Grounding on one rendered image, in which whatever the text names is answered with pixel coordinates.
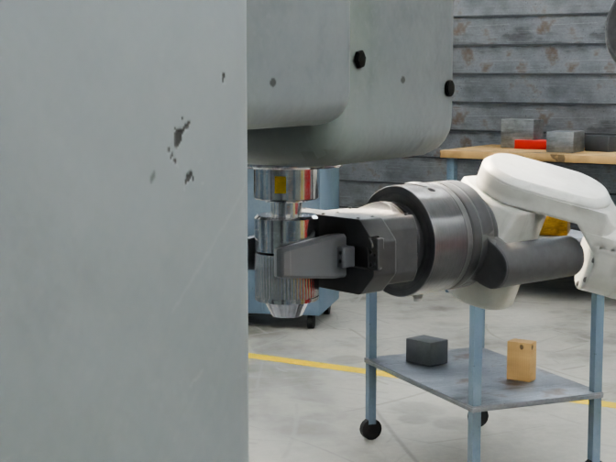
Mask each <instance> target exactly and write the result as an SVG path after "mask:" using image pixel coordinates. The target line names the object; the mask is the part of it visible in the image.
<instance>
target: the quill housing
mask: <svg viewBox="0 0 616 462"><path fill-rule="evenodd" d="M453 18H454V0H350V93H349V97H348V103H347V105H346V108H345V110H344V112H343V113H342V114H341V115H340V116H339V117H338V118H336V119H334V120H333V121H331V122H328V123H326V124H321V125H314V126H288V127H274V128H261V129H248V130H247V164H255V165H275V166H295V167H315V168H320V167H328V166H335V165H343V164H351V163H359V162H366V161H374V160H389V159H397V158H404V157H412V156H419V155H424V154H426V153H428V152H430V151H432V150H434V149H437V148H438V147H439V146H440V145H441V144H442V143H443V142H444V141H445V140H446V137H447V135H448V133H449V131H450V127H451V122H452V95H453V94H454V91H455V85H454V83H453Z"/></svg>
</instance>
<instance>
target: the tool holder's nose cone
mask: <svg viewBox="0 0 616 462"><path fill-rule="evenodd" d="M307 304H308V303H304V304H289V305H283V304H268V303H266V305H267V306H268V308H269V311H270V313H271V315H272V316H273V317H278V318H296V317H300V316H302V315H303V312H304V310H305V308H306V306H307Z"/></svg>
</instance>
